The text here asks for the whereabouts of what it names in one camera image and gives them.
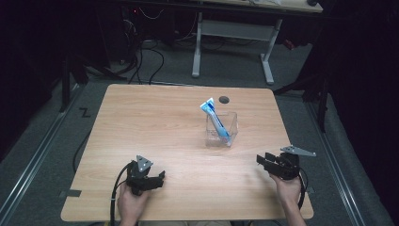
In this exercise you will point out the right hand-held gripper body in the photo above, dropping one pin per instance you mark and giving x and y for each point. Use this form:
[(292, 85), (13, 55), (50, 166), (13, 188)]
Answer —
[(290, 164)]

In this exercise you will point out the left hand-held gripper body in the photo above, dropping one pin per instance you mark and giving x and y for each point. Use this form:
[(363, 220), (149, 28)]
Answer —
[(138, 179)]

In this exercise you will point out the clear plastic box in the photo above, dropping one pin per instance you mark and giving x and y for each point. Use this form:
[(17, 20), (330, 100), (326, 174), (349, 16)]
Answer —
[(230, 125)]

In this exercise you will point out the blue and white toothpaste tube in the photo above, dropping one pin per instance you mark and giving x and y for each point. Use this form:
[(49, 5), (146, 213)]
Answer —
[(216, 111), (211, 117)]

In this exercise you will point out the person's right hand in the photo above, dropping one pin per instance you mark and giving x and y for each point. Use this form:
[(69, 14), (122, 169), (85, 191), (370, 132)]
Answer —
[(287, 190)]

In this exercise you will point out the person's left hand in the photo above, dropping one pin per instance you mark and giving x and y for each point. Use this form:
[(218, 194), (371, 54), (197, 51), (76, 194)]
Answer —
[(131, 204)]

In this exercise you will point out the grey tape strip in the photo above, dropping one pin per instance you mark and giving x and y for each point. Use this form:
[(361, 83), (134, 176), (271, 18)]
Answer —
[(73, 193)]

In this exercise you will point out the black metal stand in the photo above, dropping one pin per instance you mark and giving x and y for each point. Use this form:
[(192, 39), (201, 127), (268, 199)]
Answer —
[(323, 103), (66, 81)]

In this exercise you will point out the black round table grommet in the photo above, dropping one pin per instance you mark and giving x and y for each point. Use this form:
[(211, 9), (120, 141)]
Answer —
[(224, 100)]

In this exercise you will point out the black floor tape mark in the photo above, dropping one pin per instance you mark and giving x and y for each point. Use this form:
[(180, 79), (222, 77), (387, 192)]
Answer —
[(84, 112)]

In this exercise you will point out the white-framed wooden desk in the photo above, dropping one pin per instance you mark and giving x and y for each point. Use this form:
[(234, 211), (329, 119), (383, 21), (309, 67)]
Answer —
[(235, 29)]

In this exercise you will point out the metal floor rail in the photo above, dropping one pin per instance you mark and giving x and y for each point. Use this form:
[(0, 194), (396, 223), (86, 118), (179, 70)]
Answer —
[(338, 169), (31, 163)]

